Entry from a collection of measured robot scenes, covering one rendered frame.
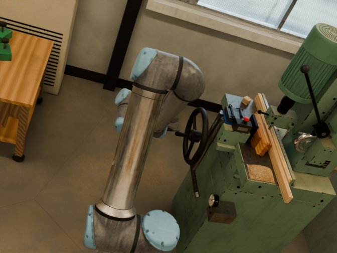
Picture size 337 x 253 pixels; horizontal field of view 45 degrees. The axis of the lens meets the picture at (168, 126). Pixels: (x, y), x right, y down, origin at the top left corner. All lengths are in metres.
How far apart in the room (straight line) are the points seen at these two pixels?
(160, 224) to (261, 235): 1.01
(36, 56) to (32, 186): 0.79
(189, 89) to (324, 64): 0.65
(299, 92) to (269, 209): 0.68
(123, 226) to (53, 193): 1.18
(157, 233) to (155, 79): 0.54
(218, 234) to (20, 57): 1.55
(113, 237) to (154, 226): 0.15
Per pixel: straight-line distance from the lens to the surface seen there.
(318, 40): 1.76
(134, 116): 1.34
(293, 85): 1.84
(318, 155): 1.98
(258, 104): 2.24
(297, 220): 2.35
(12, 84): 2.43
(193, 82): 1.35
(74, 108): 3.14
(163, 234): 1.49
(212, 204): 1.97
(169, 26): 3.13
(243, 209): 2.17
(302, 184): 2.15
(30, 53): 2.67
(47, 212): 2.52
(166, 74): 1.31
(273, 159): 1.96
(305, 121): 1.99
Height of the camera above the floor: 2.08
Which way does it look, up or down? 40 degrees down
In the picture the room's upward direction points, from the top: 25 degrees clockwise
